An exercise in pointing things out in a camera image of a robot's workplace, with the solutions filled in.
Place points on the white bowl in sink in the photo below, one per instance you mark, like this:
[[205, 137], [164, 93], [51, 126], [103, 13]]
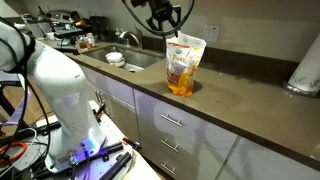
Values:
[[115, 59]]

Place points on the stainless steel sink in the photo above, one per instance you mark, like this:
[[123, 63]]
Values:
[[135, 61]]

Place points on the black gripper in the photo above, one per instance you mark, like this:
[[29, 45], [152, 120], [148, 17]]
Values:
[[161, 11]]

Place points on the chrome sink faucet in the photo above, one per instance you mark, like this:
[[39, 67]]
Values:
[[137, 36]]

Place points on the bottom steel drawer handle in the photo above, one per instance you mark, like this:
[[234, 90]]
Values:
[[168, 169]]

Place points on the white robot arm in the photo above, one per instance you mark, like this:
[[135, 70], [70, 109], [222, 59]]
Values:
[[63, 84]]

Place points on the steel drawer handle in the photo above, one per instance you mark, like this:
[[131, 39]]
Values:
[[168, 169], [174, 148], [168, 118]]

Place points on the middle steel drawer handle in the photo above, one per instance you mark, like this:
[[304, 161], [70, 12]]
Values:
[[174, 148]]

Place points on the white wall outlet plate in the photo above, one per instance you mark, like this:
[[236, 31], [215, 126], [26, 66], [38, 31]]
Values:
[[210, 33]]

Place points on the orange snack bag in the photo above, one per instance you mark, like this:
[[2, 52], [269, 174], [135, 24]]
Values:
[[183, 56]]

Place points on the paper towel roll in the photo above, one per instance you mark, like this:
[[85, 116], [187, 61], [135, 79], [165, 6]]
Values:
[[306, 78]]

